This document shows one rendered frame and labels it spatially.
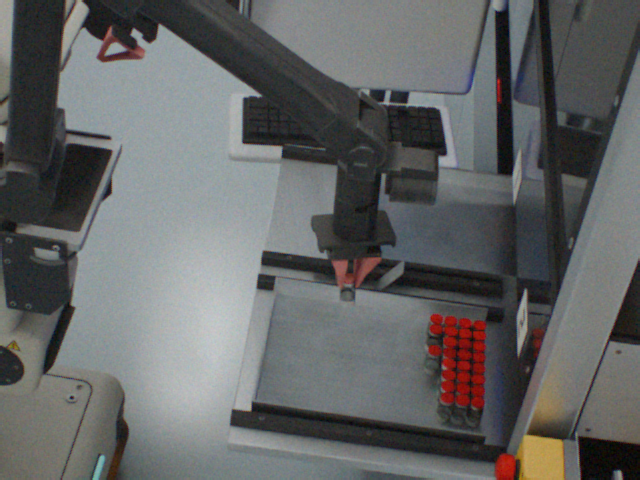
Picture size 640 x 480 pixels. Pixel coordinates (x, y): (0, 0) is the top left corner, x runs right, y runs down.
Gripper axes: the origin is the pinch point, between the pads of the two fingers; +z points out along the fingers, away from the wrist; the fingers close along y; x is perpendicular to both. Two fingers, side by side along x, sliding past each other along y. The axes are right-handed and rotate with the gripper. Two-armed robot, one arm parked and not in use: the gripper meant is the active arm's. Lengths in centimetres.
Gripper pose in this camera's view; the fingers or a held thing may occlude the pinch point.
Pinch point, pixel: (348, 280)
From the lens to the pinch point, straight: 167.8
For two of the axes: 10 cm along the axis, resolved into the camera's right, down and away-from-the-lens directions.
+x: -2.0, -6.2, 7.5
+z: -0.7, 7.8, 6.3
